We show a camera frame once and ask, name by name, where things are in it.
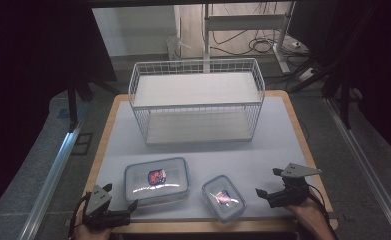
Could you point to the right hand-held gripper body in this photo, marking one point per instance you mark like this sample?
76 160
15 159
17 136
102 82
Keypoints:
293 191

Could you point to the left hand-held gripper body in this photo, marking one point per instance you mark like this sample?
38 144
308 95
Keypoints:
98 203

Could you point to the large clear food container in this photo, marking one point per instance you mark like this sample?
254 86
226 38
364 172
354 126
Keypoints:
156 181

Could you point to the small clear food container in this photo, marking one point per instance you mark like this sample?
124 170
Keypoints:
223 198

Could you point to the person's left hand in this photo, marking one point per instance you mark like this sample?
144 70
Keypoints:
89 234

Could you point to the person's right hand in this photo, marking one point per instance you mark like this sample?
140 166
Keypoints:
314 221

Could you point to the light grey table mat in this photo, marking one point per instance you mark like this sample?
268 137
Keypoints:
276 140

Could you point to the black stand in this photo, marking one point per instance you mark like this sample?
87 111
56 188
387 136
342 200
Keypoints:
344 100
72 106

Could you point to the white power strip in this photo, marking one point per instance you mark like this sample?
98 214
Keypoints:
307 75

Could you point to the dark curtain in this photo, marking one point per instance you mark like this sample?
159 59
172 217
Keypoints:
379 66
23 83

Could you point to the aluminium rail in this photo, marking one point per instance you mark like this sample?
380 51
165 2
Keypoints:
54 173
366 166

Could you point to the white metal desk frame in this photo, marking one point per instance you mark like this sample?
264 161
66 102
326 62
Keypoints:
246 22

